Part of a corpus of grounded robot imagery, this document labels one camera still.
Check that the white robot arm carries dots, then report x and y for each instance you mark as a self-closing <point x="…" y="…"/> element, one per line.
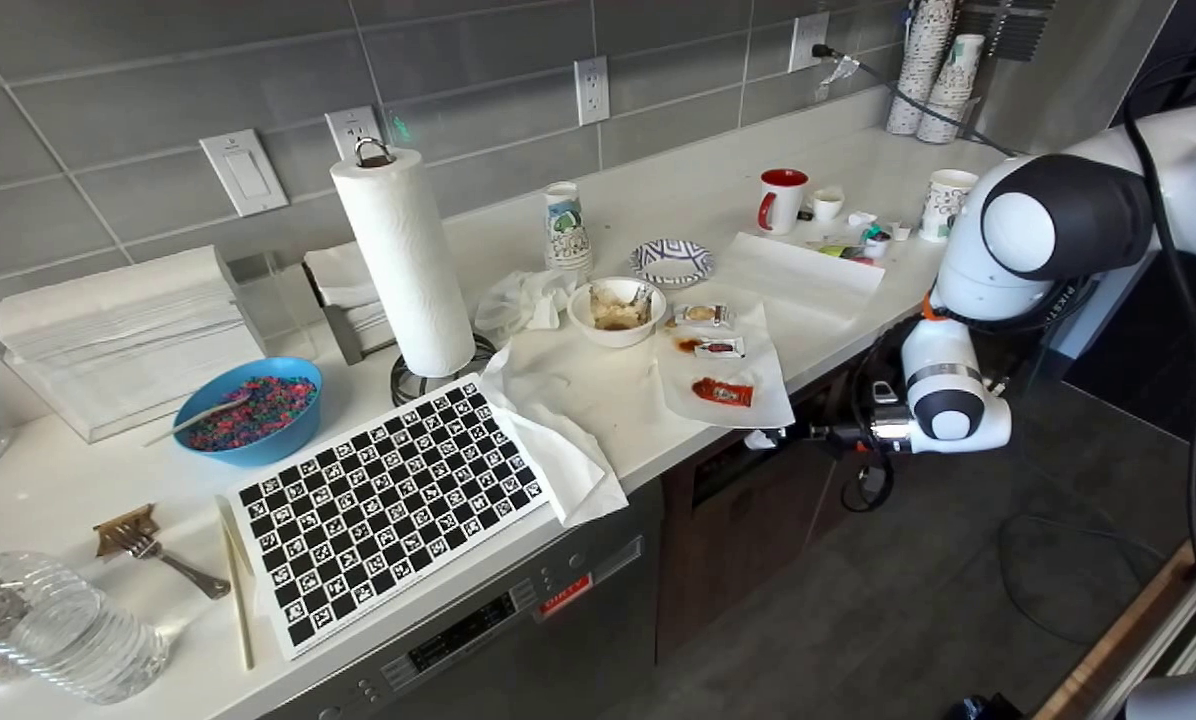
<point x="1024" y="231"/>

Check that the stainless dishwasher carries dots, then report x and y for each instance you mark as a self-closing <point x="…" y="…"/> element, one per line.
<point x="558" y="639"/>

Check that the white bowl with food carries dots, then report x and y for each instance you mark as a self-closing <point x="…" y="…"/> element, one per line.
<point x="618" y="308"/>

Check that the crumpled plastic wrap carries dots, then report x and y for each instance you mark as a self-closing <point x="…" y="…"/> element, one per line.
<point x="521" y="303"/>

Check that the white napkin with ketchup packets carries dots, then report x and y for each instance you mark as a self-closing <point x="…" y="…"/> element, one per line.
<point x="731" y="341"/>

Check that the red ketchup packet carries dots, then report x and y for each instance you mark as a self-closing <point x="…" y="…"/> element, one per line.
<point x="720" y="392"/>

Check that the dark wood cabinet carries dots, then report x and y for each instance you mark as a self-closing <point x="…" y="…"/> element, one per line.
<point x="737" y="513"/>

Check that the white red mug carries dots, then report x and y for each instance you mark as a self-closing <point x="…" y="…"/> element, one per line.
<point x="782" y="192"/>

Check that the white paper towel roll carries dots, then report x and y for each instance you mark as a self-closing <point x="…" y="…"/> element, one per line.
<point x="399" y="231"/>

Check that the black white checkerboard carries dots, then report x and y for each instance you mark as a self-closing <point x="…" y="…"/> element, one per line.
<point x="380" y="510"/>

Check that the napkin holder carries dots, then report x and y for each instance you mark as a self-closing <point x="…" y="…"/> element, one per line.
<point x="348" y="303"/>

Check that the small white cup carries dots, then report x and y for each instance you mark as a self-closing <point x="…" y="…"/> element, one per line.
<point x="828" y="205"/>

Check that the white pod green lid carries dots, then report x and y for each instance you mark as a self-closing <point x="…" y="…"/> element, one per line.
<point x="878" y="241"/>

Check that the blue bowl with food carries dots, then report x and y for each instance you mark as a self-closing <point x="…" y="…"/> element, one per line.
<point x="252" y="414"/>

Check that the patterned cup near edge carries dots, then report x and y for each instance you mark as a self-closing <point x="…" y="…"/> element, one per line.
<point x="945" y="192"/>

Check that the wooden chopstick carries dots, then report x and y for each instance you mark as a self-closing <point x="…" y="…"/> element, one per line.
<point x="238" y="599"/>

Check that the metal fork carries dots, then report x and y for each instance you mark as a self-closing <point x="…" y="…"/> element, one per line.
<point x="201" y="581"/>

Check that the stacked paper cups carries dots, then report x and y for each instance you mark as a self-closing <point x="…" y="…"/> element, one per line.
<point x="937" y="74"/>

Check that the stack of white napkins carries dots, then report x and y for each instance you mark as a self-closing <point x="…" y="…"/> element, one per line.
<point x="124" y="346"/>

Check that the white wall outlet middle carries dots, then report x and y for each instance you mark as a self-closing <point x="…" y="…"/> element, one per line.
<point x="588" y="83"/>

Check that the white wall outlet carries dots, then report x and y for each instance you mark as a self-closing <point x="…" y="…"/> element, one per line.
<point x="354" y="131"/>
<point x="588" y="83"/>

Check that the white light switch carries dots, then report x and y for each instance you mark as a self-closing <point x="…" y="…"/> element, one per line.
<point x="246" y="173"/>

